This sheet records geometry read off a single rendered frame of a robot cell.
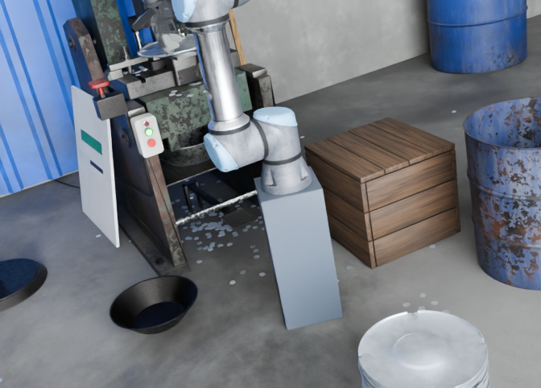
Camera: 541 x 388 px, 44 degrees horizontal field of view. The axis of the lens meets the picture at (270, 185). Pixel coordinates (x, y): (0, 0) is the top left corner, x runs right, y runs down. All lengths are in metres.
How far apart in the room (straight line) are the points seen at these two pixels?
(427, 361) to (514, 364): 0.41
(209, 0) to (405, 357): 0.96
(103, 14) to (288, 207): 1.19
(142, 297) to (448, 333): 1.15
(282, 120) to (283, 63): 2.33
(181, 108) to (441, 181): 0.95
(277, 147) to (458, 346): 0.71
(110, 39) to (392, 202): 1.26
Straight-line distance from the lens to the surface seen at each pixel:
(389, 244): 2.31
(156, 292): 2.39
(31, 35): 3.61
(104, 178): 2.84
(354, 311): 2.13
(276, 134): 1.83
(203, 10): 1.68
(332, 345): 2.01
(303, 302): 2.05
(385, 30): 4.53
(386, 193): 2.22
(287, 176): 1.87
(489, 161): 2.01
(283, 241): 1.93
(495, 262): 2.19
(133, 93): 2.42
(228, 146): 1.78
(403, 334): 1.66
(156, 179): 2.36
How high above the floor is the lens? 1.26
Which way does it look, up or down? 24 degrees down
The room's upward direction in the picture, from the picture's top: 11 degrees counter-clockwise
